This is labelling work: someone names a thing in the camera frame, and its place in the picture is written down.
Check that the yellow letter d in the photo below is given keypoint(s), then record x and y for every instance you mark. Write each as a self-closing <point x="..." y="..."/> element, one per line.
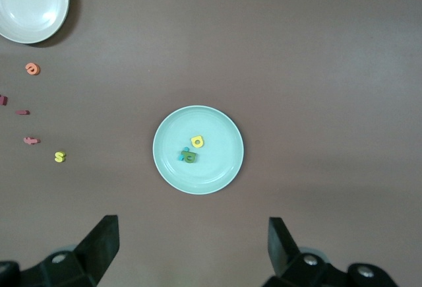
<point x="202" y="142"/>

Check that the pale green plate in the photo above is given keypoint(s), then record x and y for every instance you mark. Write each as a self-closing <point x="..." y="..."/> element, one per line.
<point x="204" y="118"/>

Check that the brown table cover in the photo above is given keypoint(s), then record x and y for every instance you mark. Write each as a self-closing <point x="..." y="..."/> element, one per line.
<point x="296" y="69"/>

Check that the green letter a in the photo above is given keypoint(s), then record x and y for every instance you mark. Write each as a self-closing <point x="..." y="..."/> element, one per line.
<point x="194" y="159"/>

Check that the orange letter e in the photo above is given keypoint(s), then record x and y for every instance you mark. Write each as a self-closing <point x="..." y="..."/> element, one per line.
<point x="36" y="71"/>

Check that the teal letter y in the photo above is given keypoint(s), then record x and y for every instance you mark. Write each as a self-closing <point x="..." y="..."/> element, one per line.
<point x="180" y="158"/>

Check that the pink letter f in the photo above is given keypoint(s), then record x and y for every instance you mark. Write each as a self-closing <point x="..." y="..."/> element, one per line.
<point x="30" y="140"/>

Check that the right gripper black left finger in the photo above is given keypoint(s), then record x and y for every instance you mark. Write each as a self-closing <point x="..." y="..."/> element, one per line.
<point x="85" y="260"/>

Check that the beige plate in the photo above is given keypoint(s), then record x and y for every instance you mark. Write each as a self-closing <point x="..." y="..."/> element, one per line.
<point x="29" y="3"/>

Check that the red letter i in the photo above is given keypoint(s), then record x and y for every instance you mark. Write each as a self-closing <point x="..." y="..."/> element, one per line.
<point x="22" y="113"/>

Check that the dark red letter k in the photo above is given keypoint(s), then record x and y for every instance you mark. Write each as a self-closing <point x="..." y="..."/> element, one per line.
<point x="3" y="100"/>

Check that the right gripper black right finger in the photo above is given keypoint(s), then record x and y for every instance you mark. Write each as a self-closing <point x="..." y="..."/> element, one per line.
<point x="296" y="270"/>

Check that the yellow letter s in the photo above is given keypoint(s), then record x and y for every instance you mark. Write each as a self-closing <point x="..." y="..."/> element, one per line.
<point x="59" y="157"/>

